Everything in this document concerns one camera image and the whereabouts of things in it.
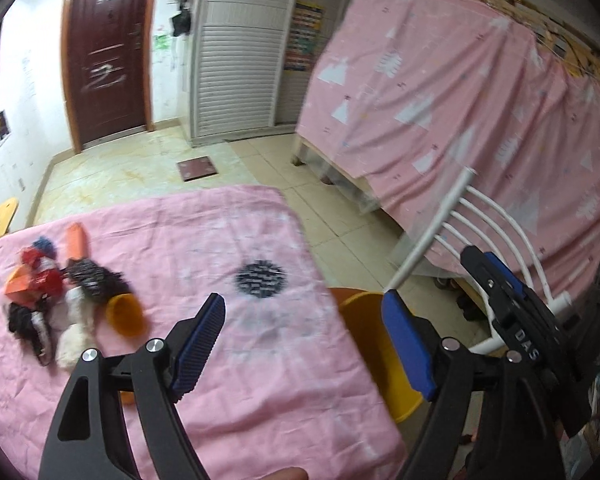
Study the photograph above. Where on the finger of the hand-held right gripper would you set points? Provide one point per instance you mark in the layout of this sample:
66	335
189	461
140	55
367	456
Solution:
507	275
485	280

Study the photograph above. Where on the orange cup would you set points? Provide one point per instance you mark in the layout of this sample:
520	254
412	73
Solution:
125	315

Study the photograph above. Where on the dark red floor mat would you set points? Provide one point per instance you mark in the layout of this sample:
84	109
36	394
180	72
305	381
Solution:
196	170

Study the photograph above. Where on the pink tablecloth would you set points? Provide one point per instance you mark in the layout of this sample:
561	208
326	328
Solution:
280	360

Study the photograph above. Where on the dark red door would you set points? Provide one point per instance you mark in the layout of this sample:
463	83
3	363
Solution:
105	35

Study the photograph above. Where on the pink tree-print curtain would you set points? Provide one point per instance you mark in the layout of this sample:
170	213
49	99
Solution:
430	85

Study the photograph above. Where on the black patterned wrapper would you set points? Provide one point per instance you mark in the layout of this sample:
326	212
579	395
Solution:
92	277

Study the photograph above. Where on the white metal chair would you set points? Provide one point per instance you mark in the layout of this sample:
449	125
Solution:
455	200

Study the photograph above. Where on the person's left hand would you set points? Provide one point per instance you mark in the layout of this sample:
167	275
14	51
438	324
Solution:
282	474

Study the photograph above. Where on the orange stool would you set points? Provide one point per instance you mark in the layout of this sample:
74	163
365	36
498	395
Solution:
342	292

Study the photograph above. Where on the yellow plastic bin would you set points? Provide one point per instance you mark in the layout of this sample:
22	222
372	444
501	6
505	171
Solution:
375	350

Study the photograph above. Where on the blue red wrapper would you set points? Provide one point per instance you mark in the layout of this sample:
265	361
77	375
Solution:
42	245

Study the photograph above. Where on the black white wrapper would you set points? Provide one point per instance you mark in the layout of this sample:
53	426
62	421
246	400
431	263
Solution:
22	320

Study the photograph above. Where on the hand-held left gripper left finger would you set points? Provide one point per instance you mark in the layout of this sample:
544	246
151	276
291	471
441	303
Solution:
200	345

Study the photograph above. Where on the long orange wrapper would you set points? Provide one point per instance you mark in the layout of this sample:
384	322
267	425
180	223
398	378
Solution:
76	242

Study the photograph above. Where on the small black hanging bag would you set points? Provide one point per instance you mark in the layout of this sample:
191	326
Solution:
181	22

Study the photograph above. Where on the white tissue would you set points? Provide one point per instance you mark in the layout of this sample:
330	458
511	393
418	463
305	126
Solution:
75	345

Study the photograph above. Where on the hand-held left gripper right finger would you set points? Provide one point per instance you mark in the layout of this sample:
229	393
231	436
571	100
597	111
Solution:
410	345

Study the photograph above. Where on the white louvered cabinet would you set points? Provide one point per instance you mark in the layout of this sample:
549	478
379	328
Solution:
235	60

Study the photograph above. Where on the colourful wall poster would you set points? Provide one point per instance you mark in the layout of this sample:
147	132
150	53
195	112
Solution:
304	37

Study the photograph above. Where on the red packet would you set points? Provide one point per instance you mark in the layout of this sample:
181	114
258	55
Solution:
47	282

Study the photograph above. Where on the orange carton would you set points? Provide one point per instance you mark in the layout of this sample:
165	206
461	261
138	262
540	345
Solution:
17	285

